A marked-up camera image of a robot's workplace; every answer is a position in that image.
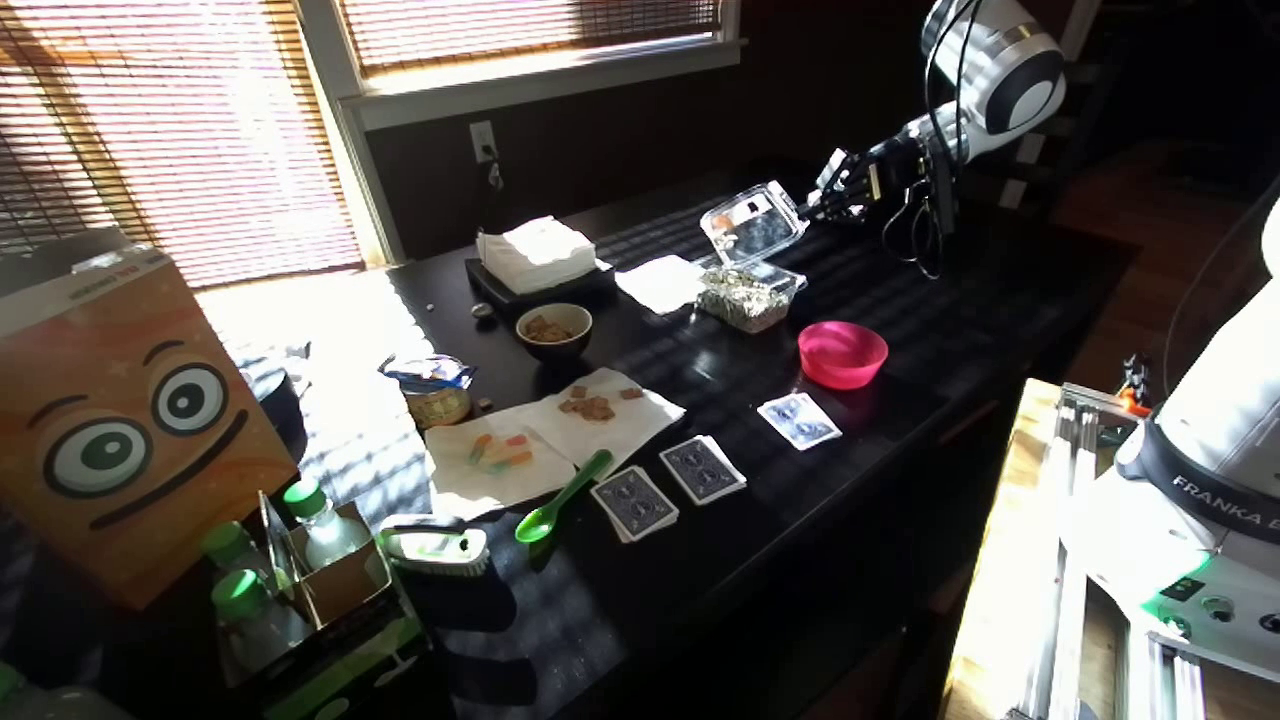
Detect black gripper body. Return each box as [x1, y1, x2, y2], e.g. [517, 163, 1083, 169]
[804, 136, 894, 223]

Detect clear plastic seed container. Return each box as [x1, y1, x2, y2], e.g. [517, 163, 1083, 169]
[691, 257, 813, 340]

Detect pink plastic bowl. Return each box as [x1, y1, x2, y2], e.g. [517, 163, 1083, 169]
[797, 318, 890, 397]

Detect small dark snack bowl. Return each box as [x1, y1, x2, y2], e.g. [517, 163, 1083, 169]
[510, 299, 599, 363]

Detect single flat white napkin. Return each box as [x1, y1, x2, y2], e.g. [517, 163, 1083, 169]
[612, 253, 712, 322]

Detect white face-up playing card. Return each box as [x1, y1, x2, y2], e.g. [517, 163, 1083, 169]
[750, 388, 848, 455]

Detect white square box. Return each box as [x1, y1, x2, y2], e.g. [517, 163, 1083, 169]
[473, 214, 602, 297]

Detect brown snack pieces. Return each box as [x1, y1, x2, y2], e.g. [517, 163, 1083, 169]
[555, 386, 647, 429]

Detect narrow wooden window blind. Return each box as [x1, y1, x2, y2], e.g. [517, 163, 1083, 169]
[336, 0, 733, 77]

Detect black tray under napkins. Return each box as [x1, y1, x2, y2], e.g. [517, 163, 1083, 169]
[461, 253, 618, 325]

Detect white paper towel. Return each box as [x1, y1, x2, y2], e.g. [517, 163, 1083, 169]
[419, 363, 688, 526]

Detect orange snack pieces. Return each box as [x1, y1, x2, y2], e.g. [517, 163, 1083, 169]
[464, 429, 534, 471]

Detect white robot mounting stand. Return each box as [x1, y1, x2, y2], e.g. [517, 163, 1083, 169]
[1010, 376, 1280, 720]

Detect green plastic spoon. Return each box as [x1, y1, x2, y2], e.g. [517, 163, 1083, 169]
[510, 446, 618, 553]

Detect crumpled foil snack bag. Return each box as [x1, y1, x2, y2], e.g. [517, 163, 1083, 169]
[374, 347, 478, 433]

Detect white and green small packet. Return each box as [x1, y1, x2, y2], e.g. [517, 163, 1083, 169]
[374, 521, 494, 581]

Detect clear bottle with green cap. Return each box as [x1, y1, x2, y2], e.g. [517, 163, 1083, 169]
[277, 477, 390, 629]
[208, 563, 311, 683]
[198, 517, 272, 572]

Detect green cardboard bottle carrier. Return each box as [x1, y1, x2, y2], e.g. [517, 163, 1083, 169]
[212, 492, 433, 717]

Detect wide wooden window blind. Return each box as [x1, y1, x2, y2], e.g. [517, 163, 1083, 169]
[0, 0, 368, 291]

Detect cardboard box with cartoon face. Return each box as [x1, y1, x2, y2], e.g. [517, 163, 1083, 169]
[0, 244, 300, 613]

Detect white wall outlet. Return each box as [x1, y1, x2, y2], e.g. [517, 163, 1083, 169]
[464, 116, 504, 174]

